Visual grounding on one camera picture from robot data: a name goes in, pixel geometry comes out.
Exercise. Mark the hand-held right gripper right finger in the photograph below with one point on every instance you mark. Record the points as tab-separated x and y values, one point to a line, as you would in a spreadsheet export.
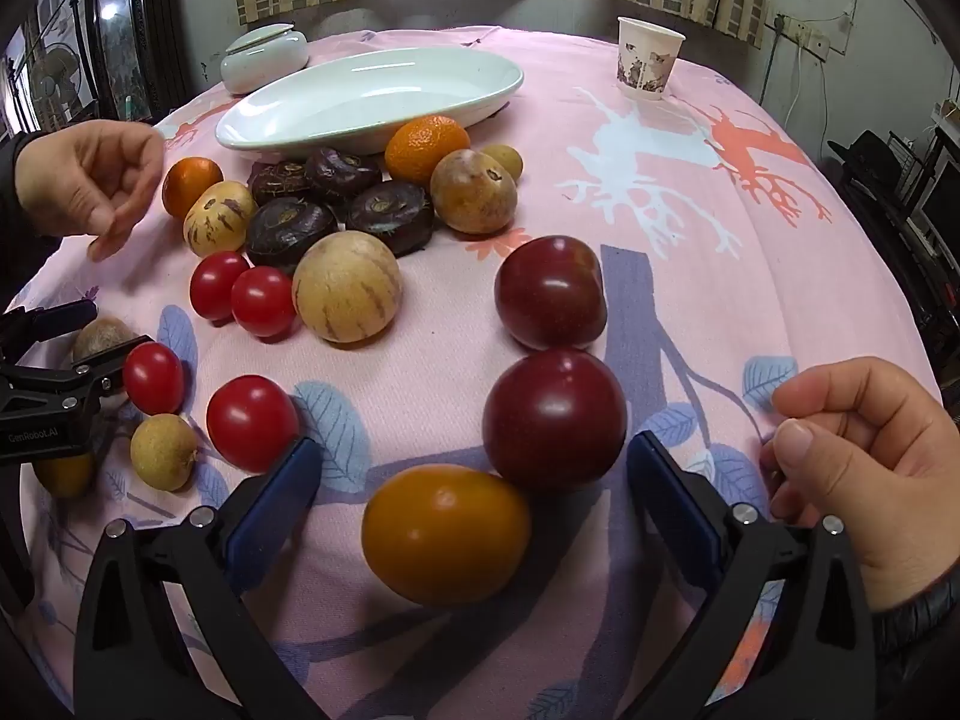
675	517

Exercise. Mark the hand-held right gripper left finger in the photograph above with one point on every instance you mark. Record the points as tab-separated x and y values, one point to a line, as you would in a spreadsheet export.
277	495

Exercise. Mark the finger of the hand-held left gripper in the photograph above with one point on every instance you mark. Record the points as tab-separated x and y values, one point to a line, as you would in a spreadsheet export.
75	386
52	319

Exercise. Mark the small yellow tomato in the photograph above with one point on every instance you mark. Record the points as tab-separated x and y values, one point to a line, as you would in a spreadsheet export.
67	476

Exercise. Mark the round brown fruit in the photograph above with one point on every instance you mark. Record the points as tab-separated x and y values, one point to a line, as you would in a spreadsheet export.
105	334

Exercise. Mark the red cherry tomato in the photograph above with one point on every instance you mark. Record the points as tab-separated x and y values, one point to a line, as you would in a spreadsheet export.
262	301
216	285
154	379
253	422

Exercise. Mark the small yellow longan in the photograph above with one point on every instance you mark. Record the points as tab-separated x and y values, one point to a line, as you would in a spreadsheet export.
506	161
163	451

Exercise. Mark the dark red tomato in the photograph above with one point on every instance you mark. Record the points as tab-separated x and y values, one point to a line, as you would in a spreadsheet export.
555	420
550	291

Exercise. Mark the large yellow tomato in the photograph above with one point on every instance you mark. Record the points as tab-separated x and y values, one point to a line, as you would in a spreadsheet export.
442	532

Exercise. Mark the mandarin orange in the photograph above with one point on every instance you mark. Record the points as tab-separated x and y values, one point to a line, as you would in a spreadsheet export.
187	184
424	146

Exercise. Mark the small striped pepino melon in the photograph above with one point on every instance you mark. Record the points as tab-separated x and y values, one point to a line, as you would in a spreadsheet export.
221	221

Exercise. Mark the large striped pepino melon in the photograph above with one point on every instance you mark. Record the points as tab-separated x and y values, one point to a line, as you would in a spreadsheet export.
345	289

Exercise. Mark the dark water chestnut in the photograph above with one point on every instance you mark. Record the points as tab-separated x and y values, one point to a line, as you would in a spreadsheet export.
291	232
279	180
390	216
341	171

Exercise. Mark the tan passion fruit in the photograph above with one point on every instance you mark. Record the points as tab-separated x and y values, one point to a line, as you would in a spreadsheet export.
469	195

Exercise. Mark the white oval plate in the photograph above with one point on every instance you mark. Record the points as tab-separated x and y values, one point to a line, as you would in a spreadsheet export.
360	105

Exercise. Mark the person's right forearm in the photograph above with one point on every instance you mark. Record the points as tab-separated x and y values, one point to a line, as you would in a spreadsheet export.
915	630

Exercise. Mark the person's left hand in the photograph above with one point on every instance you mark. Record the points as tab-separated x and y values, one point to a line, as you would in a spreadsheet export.
90	172

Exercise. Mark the person's right hand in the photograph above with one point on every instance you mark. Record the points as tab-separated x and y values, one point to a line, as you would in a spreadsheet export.
862	465

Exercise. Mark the electric fan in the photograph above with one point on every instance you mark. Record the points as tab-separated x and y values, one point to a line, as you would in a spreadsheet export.
52	71

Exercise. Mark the pink printed tablecloth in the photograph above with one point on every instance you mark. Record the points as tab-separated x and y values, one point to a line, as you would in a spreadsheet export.
750	277

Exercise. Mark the white lidded ceramic jar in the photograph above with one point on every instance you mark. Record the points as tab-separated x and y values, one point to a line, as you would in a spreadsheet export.
262	64

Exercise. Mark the computer monitor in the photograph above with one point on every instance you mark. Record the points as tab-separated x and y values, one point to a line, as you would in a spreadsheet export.
941	202

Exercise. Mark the black hat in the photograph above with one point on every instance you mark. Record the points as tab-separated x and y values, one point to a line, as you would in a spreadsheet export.
870	150

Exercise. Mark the black metal rack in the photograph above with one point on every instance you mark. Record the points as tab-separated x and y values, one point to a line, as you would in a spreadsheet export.
896	154

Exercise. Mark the printed paper cup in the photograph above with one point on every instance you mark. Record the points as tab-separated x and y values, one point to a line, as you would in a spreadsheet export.
649	52

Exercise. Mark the dark framed wall picture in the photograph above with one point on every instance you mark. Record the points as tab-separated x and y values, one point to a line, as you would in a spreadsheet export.
124	30

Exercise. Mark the wall socket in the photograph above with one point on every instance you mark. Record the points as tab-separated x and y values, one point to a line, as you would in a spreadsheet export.
806	34

